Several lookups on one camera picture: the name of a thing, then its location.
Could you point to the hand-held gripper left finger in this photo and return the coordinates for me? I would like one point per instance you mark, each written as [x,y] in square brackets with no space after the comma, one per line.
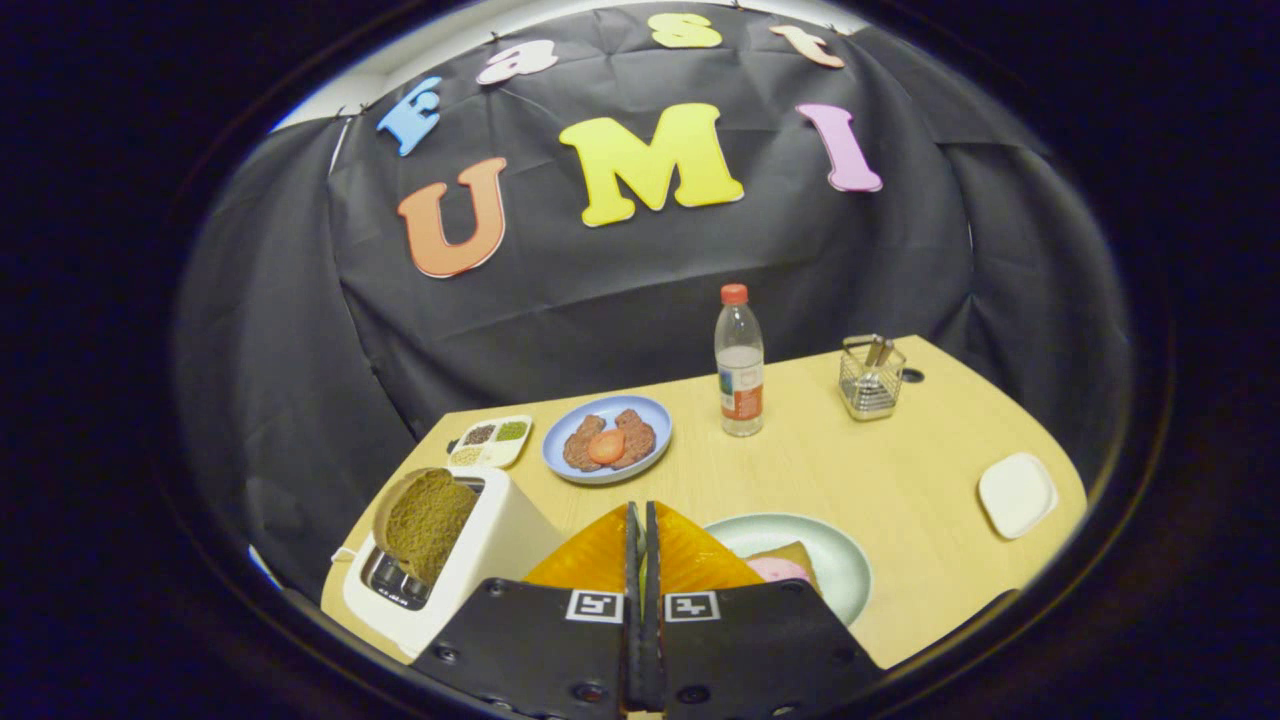
[540,640]

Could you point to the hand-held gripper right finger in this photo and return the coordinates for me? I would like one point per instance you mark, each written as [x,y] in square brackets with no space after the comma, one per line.
[750,640]

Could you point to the brown bread slice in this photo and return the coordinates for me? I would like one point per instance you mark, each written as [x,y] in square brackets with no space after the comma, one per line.
[425,520]

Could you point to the pink ham slice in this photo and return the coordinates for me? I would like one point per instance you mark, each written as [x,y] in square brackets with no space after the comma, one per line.
[777,570]

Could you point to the toasted bread slice with crust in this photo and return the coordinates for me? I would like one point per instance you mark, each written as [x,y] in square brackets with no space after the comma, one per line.
[795,555]

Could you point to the white toaster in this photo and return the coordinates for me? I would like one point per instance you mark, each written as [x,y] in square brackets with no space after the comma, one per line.
[500,545]

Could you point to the pale green round plate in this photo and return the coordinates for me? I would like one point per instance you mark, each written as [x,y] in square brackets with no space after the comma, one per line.
[835,575]

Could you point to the brown meat patty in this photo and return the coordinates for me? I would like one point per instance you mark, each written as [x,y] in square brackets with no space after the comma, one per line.
[637,435]
[580,443]

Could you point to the red tomato slice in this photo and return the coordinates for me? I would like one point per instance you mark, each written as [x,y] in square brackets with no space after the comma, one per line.
[606,446]

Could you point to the white divided condiment tray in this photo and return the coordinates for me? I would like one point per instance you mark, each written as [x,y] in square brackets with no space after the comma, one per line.
[490,441]

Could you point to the blue round plate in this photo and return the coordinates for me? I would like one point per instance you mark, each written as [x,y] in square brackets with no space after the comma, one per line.
[655,415]

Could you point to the clear bottle with red cap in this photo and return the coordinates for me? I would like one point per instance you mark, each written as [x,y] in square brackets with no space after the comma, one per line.
[740,375]

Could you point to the small white square dish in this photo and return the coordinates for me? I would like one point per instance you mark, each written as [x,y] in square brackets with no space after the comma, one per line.
[1017,493]

